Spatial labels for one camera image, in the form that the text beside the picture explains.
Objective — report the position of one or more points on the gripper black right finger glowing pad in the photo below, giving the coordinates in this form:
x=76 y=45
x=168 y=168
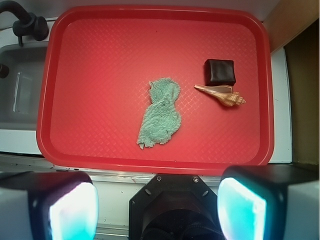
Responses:
x=270 y=202

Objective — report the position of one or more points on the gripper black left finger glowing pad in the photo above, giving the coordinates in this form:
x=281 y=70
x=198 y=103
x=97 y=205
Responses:
x=48 y=206

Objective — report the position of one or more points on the black sink knob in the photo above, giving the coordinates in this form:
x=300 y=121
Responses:
x=4 y=71

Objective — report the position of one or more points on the tan spiral seashell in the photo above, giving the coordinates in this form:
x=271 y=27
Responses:
x=223 y=93

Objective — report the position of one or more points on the grey sink basin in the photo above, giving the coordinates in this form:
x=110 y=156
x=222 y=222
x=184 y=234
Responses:
x=20 y=89

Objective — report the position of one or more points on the red plastic tray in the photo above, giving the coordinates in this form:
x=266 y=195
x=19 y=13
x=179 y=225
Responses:
x=95 y=89

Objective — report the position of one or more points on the black faucet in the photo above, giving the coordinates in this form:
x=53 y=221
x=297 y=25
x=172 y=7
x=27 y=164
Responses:
x=27 y=23

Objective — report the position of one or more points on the light blue-green knit cloth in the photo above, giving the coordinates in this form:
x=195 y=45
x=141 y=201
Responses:
x=161 y=119

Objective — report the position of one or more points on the dark brown square block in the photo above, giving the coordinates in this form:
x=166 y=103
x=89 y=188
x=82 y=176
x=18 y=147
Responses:
x=219 y=72

